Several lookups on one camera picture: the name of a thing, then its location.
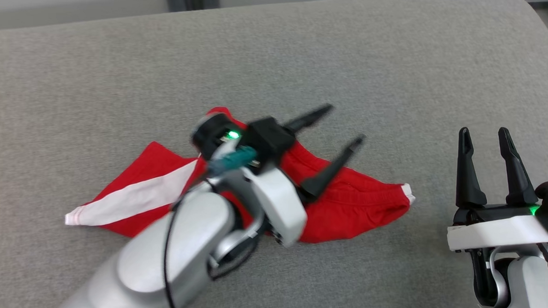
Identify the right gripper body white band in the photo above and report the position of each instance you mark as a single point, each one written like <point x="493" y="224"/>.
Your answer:
<point x="499" y="234"/>

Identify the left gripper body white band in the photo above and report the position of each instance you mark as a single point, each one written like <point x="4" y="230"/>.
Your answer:
<point x="278" y="206"/>

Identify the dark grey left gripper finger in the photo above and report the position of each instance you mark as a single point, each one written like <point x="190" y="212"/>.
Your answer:
<point x="331" y="171"/>
<point x="308" y="117"/>

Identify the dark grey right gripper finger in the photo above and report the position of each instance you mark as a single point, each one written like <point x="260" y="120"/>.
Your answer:
<point x="516" y="181"/>
<point x="467" y="183"/>

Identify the red shorts with white stripe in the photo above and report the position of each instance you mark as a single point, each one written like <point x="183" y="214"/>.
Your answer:
<point x="355" y="207"/>

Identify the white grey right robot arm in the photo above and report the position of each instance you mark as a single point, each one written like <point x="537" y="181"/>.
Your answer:
<point x="529" y="289"/>

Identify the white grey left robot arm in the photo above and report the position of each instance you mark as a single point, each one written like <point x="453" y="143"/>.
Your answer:
<point x="194" y="248"/>

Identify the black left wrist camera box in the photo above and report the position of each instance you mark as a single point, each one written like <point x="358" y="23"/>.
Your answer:
<point x="270" y="137"/>

